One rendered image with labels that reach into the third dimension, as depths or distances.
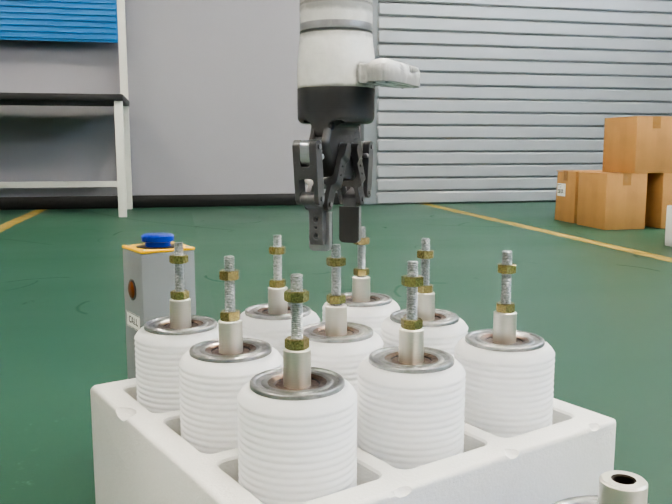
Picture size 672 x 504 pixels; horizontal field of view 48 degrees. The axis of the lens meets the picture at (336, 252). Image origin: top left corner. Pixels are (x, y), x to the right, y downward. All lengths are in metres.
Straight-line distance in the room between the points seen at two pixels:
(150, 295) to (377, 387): 0.39
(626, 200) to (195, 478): 3.80
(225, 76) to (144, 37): 0.62
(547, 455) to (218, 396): 0.30
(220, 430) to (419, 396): 0.18
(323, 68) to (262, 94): 4.96
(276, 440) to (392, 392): 0.11
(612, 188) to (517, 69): 2.14
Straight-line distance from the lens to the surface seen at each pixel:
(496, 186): 6.04
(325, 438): 0.58
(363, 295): 0.91
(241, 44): 5.68
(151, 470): 0.72
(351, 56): 0.71
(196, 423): 0.69
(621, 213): 4.26
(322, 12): 0.72
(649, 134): 4.33
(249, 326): 0.83
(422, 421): 0.64
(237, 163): 5.63
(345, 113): 0.70
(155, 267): 0.94
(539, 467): 0.71
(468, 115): 5.94
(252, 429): 0.58
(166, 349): 0.77
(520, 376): 0.71
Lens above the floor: 0.44
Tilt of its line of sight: 8 degrees down
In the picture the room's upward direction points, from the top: straight up
